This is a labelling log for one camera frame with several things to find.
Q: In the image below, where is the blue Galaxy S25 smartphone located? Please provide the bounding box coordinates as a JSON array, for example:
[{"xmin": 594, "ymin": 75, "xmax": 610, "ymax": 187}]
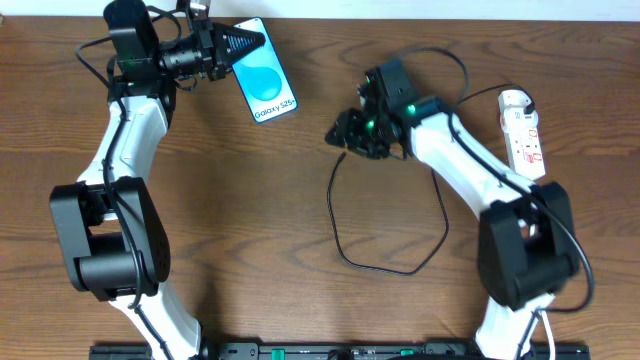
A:
[{"xmin": 233, "ymin": 18, "xmax": 298, "ymax": 123}]

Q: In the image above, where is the black USB charging cable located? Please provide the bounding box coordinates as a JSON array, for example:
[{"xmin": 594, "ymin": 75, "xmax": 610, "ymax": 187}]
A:
[{"xmin": 326, "ymin": 83, "xmax": 536, "ymax": 277}]

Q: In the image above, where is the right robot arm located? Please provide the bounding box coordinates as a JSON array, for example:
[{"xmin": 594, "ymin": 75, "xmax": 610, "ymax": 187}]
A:
[{"xmin": 325, "ymin": 60, "xmax": 589, "ymax": 359}]

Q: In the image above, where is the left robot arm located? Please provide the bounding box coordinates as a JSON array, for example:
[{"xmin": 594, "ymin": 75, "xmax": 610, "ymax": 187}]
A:
[{"xmin": 49, "ymin": 0, "xmax": 266, "ymax": 359}]

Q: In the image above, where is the white USB charger plug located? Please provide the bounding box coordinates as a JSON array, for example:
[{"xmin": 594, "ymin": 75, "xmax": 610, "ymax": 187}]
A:
[{"xmin": 498, "ymin": 89, "xmax": 532, "ymax": 113}]

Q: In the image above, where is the white power strip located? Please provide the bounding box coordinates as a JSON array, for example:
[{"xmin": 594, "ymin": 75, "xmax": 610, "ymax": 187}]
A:
[{"xmin": 500, "ymin": 108, "xmax": 546, "ymax": 180}]

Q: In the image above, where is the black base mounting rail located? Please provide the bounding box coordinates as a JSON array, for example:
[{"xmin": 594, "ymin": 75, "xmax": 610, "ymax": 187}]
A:
[{"xmin": 88, "ymin": 341, "xmax": 591, "ymax": 360}]

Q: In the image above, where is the white power strip cord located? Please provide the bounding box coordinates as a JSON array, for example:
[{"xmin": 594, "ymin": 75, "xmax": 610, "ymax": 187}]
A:
[{"xmin": 539, "ymin": 309, "xmax": 557, "ymax": 360}]

